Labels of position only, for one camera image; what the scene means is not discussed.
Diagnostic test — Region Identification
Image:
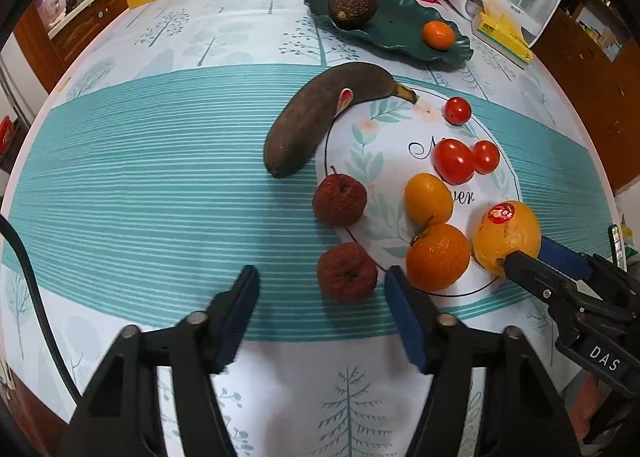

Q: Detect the overripe brown banana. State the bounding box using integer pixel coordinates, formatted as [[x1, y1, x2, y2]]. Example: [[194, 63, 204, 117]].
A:
[[263, 62, 420, 179]]

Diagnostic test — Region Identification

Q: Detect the smooth small orange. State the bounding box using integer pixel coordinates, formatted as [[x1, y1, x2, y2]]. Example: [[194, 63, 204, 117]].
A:
[[404, 173, 454, 228]]

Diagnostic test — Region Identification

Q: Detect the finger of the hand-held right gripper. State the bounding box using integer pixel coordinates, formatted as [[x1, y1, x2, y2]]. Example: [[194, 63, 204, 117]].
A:
[[539, 235, 632, 290], [497, 249, 596, 319]]

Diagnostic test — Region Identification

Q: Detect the black cable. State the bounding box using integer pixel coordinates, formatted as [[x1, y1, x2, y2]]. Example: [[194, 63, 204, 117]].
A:
[[0, 214, 83, 403]]

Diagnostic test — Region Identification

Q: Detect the bumpy mandarin with stem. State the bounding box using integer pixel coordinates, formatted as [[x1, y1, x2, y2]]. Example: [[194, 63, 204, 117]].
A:
[[405, 223, 472, 293]]

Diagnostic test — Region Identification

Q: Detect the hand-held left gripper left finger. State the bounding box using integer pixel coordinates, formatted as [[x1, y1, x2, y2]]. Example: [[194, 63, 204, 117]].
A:
[[60, 264, 261, 457]]

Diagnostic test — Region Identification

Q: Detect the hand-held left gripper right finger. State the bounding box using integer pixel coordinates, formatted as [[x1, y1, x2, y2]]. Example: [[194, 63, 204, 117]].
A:
[[384, 265, 583, 457]]

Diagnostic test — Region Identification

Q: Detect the dark brown avocado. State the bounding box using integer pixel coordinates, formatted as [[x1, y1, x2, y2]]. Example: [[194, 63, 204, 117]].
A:
[[327, 0, 378, 30]]

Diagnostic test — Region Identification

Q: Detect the small tangerine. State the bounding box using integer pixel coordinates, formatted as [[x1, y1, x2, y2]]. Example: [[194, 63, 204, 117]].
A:
[[421, 20, 456, 51]]

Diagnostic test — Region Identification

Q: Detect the yellow tissue box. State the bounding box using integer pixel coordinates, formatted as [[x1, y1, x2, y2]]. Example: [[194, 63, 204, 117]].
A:
[[471, 0, 536, 69]]

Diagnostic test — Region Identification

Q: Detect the wooden cabinet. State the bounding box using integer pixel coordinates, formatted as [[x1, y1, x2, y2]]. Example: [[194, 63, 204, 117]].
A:
[[12, 0, 156, 93], [530, 0, 640, 195]]

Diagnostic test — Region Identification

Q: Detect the small cherry tomato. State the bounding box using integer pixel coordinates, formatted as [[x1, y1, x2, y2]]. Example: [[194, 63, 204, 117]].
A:
[[444, 96, 472, 126], [471, 140, 501, 175]]

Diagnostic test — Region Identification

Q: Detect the shriveled red apple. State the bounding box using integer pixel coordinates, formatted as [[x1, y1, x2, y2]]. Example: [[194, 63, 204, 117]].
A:
[[316, 242, 379, 301], [312, 166, 368, 228]]

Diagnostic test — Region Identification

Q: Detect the large orange with red sticker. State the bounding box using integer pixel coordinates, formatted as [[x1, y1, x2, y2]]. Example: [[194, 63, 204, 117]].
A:
[[472, 200, 542, 279]]

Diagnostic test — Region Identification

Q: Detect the large red tomato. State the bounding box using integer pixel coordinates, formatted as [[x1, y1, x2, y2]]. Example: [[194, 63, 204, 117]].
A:
[[432, 138, 475, 186]]

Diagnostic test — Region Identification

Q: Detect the dark green wavy plate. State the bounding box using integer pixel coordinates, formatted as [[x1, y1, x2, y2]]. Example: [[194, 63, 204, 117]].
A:
[[304, 0, 474, 72]]

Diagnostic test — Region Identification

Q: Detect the tree print tablecloth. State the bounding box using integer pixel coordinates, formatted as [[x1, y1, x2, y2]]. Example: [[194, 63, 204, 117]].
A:
[[0, 0, 621, 457]]

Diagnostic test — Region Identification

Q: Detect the red container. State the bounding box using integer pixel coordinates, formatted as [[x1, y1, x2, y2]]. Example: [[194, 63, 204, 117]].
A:
[[0, 117, 16, 156]]

